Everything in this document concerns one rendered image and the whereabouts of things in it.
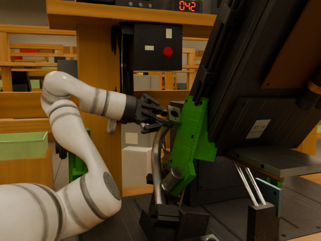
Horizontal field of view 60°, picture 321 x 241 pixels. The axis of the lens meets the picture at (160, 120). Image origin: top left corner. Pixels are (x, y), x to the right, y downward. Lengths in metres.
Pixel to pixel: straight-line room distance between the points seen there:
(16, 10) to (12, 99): 10.11
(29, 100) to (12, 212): 0.81
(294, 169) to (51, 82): 0.58
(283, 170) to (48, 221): 0.48
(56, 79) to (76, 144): 0.19
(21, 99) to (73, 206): 0.64
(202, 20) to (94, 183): 0.69
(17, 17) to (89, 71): 10.15
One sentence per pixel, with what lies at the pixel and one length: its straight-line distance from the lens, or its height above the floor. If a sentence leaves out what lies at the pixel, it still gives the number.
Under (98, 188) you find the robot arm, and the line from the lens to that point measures 0.50.
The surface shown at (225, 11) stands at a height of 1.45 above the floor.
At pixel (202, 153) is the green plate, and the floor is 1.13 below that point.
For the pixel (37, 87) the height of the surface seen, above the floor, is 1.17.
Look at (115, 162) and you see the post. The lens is 1.05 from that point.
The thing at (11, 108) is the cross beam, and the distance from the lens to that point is 1.10.
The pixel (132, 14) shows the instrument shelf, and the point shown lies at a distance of 0.92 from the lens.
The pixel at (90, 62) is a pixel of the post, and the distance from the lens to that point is 1.00.
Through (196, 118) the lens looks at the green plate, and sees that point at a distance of 0.72.
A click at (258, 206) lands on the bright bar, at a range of 0.75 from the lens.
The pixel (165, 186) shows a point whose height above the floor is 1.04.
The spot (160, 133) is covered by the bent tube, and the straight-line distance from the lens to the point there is 0.84.
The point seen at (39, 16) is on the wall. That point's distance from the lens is 11.01.
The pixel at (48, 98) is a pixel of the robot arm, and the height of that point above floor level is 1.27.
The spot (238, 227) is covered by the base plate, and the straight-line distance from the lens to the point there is 0.88.
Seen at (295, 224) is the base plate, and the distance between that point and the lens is 0.95.
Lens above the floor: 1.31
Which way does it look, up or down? 8 degrees down
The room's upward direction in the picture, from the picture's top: straight up
